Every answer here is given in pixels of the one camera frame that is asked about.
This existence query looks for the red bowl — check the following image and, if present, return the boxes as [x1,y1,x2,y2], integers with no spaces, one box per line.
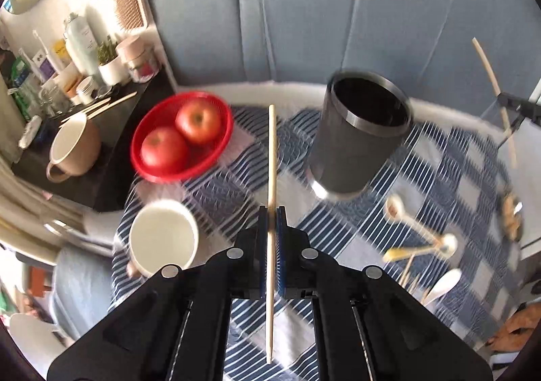
[130,91,234,183]

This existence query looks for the beige mug on shelf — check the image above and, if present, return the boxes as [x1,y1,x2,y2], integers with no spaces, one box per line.
[46,113,102,183]

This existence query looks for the blue white patterned tablecloth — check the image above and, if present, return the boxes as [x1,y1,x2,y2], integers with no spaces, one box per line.
[110,104,525,381]

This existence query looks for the wooden chopstick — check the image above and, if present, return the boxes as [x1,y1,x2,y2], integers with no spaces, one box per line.
[471,38,518,169]
[265,104,277,364]

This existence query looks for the white ceramic spoon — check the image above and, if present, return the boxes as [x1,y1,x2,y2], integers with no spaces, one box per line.
[421,268,462,306]

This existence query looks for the red apple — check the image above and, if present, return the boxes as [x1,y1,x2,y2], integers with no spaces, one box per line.
[175,98,221,146]
[140,126,190,172]

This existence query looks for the black cylindrical utensil holder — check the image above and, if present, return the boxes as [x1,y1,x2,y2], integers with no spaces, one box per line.
[305,71,414,201]

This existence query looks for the pale green spray bottle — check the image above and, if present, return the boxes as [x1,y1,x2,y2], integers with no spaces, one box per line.
[64,13,99,76]

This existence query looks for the pink lidded jar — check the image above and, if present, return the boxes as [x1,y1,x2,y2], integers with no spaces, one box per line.
[116,36,161,84]

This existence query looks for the red apple left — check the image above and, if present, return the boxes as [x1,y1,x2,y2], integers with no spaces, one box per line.
[140,126,190,172]

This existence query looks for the black side shelf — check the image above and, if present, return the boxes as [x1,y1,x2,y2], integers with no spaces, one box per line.
[12,71,173,212]

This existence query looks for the yellow-handled spoon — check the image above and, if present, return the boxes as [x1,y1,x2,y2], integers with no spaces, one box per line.
[382,245,441,263]

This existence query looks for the blue fabric backdrop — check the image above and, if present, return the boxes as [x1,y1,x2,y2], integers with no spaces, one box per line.
[149,0,540,116]

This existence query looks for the red apple right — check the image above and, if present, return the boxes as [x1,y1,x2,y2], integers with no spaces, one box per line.
[175,98,221,146]

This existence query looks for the white spoon with bear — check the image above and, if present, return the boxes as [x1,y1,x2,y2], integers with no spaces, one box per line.
[383,194,458,259]

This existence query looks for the small potted plant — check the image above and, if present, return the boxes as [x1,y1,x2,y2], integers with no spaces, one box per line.
[97,36,129,87]

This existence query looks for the white cup on table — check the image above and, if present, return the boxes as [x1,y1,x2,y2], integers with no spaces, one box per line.
[128,199,199,278]

